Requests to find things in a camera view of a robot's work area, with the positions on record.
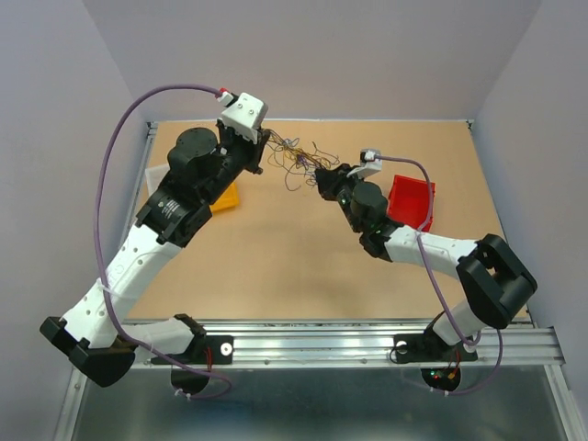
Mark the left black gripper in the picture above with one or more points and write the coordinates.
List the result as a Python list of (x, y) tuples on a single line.
[(254, 150)]

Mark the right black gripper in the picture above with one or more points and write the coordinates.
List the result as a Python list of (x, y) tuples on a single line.
[(332, 180)]

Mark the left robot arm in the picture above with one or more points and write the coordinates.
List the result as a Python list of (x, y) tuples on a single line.
[(202, 165)]

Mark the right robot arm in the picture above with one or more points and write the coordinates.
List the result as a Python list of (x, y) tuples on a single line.
[(496, 284)]

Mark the yellow plastic bin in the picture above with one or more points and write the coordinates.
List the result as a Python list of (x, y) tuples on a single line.
[(229, 199)]

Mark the red plastic bin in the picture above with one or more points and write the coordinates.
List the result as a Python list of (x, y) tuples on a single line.
[(409, 202)]

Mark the white plastic bin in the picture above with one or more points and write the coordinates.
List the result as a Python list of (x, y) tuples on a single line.
[(154, 176)]

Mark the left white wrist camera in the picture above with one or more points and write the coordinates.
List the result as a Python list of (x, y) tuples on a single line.
[(244, 113)]

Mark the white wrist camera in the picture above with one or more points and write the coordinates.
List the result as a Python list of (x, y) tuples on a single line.
[(370, 163), (244, 113)]

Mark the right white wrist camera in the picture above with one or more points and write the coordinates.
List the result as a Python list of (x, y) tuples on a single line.
[(370, 163)]

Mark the aluminium front rail frame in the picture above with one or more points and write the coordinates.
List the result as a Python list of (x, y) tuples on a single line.
[(359, 344)]

